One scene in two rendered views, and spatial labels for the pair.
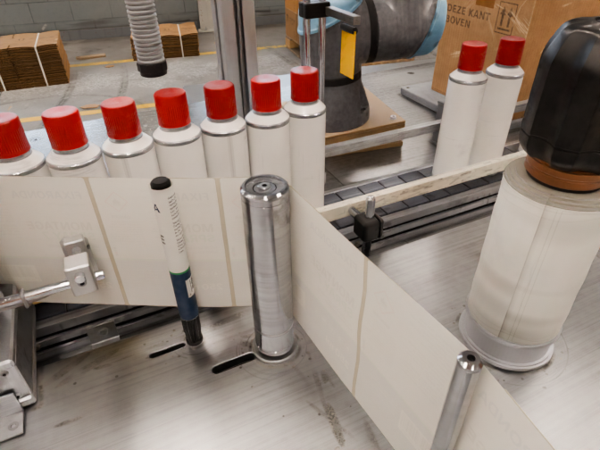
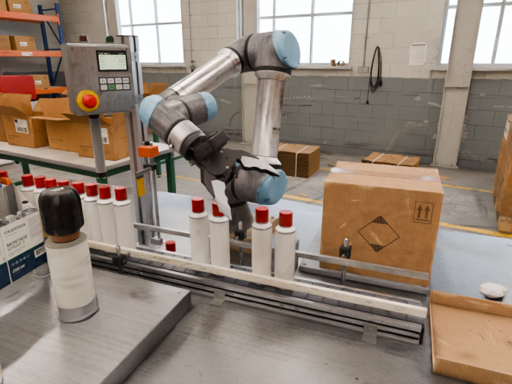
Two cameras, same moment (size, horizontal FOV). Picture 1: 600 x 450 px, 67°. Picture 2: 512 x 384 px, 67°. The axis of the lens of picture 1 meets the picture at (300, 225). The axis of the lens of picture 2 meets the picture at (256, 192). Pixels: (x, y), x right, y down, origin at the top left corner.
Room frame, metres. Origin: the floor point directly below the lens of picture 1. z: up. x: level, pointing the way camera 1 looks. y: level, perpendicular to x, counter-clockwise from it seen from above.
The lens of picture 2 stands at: (0.08, -1.04, 1.43)
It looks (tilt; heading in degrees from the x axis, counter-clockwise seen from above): 19 degrees down; 46
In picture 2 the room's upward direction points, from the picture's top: straight up
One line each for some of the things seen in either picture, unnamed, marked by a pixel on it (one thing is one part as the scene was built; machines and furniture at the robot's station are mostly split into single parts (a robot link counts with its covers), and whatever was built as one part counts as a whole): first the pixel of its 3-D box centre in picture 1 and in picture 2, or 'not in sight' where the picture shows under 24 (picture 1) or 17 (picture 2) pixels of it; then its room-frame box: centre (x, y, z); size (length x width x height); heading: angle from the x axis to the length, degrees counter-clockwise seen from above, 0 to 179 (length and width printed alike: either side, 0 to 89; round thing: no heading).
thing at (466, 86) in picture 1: (460, 115); (199, 233); (0.63, -0.24, 0.98); 0.05 x 0.05 x 0.20
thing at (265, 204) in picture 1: (270, 277); (36, 243); (0.30, 0.03, 0.97); 0.05 x 0.05 x 0.19
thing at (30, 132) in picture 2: not in sight; (31, 120); (0.94, 2.51, 0.97); 0.45 x 0.38 x 0.37; 20
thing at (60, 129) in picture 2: not in sight; (76, 123); (1.15, 2.10, 0.96); 0.53 x 0.45 x 0.37; 19
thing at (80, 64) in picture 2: not in sight; (100, 78); (0.56, 0.12, 1.38); 0.17 x 0.10 x 0.19; 170
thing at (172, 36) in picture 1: (164, 40); (390, 165); (4.81, 1.33, 0.11); 0.65 x 0.54 x 0.22; 104
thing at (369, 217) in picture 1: (368, 235); (120, 264); (0.47, -0.09, 0.89); 0.03 x 0.03 x 0.12; 25
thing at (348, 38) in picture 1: (347, 51); (140, 185); (0.57, -0.06, 1.09); 0.03 x 0.01 x 0.06; 25
